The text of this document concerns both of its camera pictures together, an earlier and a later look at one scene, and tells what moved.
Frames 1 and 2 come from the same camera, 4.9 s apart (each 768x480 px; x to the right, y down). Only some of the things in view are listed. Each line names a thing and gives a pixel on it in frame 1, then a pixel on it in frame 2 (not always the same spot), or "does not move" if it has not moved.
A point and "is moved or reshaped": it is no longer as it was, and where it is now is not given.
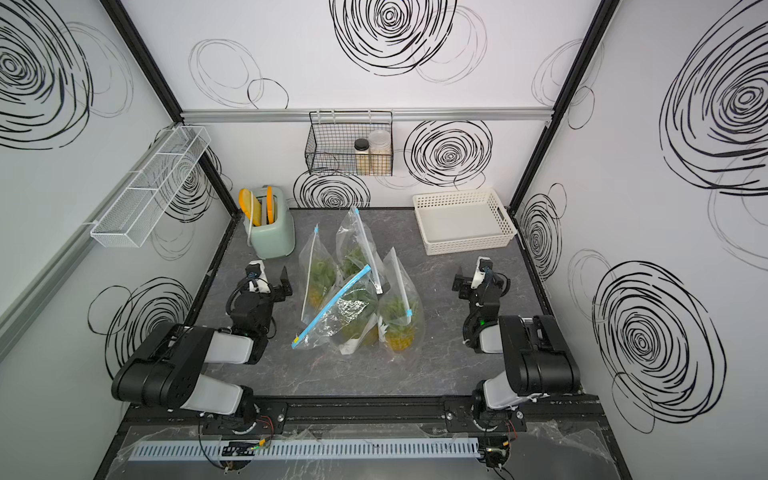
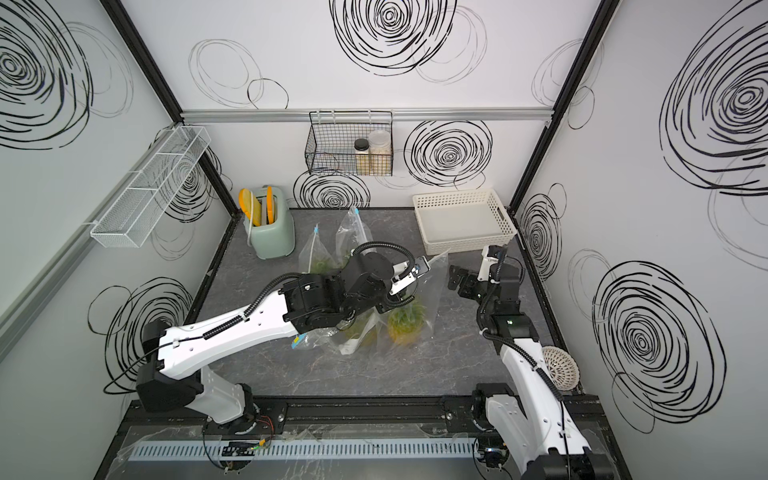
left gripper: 285,289 to 391,303
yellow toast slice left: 248,203 does not move
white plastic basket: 466,220 does not move
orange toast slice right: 270,207 does not move
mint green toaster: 276,240 does not move
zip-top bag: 401,319 is moved or reshaped
